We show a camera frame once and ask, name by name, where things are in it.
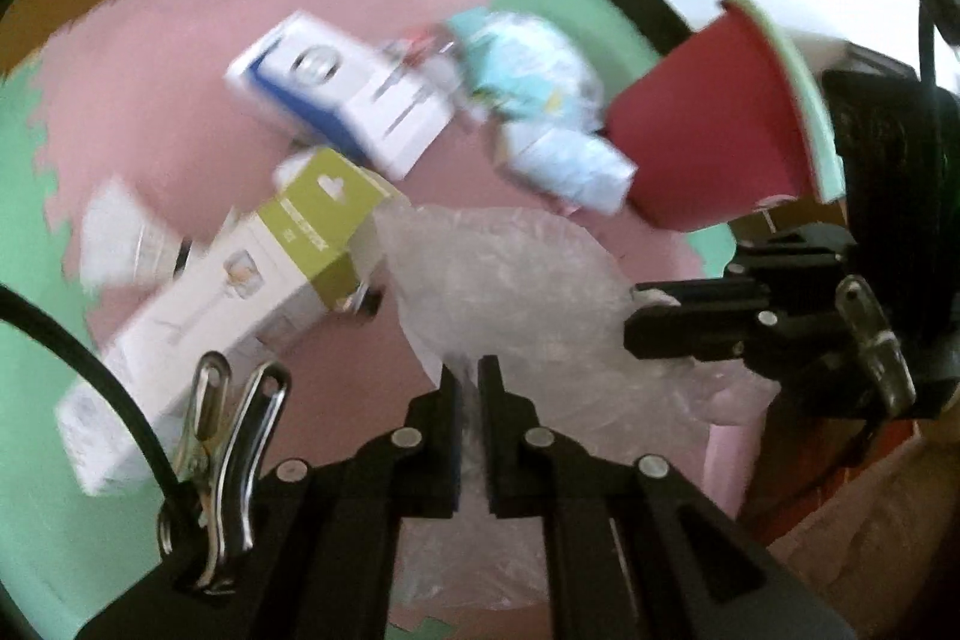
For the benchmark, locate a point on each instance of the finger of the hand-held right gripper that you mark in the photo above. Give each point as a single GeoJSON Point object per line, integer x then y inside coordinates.
{"type": "Point", "coordinates": [690, 336]}
{"type": "Point", "coordinates": [720, 295]}

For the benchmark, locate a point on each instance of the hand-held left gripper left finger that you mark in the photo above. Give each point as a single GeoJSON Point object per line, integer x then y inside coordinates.
{"type": "Point", "coordinates": [448, 452]}

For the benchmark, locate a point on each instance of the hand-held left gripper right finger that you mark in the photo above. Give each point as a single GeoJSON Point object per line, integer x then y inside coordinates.
{"type": "Point", "coordinates": [496, 452]}

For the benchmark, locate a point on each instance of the clear plastic bag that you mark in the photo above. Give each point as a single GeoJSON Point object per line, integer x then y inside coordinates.
{"type": "Point", "coordinates": [510, 287]}

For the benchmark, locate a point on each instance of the red bin with green rim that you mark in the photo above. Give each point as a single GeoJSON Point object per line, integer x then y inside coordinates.
{"type": "Point", "coordinates": [712, 123]}

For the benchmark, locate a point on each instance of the blue face mask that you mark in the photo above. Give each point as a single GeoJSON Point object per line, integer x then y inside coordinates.
{"type": "Point", "coordinates": [570, 168]}

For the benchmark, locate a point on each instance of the tall green and white box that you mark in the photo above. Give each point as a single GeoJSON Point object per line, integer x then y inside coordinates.
{"type": "Point", "coordinates": [225, 310]}

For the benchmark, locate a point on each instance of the light blue wet wipes pack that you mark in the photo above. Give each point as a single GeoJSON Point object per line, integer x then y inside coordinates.
{"type": "Point", "coordinates": [525, 70]}

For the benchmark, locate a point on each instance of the white and blue box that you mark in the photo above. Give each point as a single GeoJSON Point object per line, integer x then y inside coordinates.
{"type": "Point", "coordinates": [337, 93]}

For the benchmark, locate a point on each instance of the metal spring clip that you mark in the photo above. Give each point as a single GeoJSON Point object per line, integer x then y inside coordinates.
{"type": "Point", "coordinates": [874, 340]}
{"type": "Point", "coordinates": [225, 430]}

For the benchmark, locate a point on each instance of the red label clear wrapper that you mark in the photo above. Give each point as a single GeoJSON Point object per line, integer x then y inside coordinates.
{"type": "Point", "coordinates": [420, 48]}

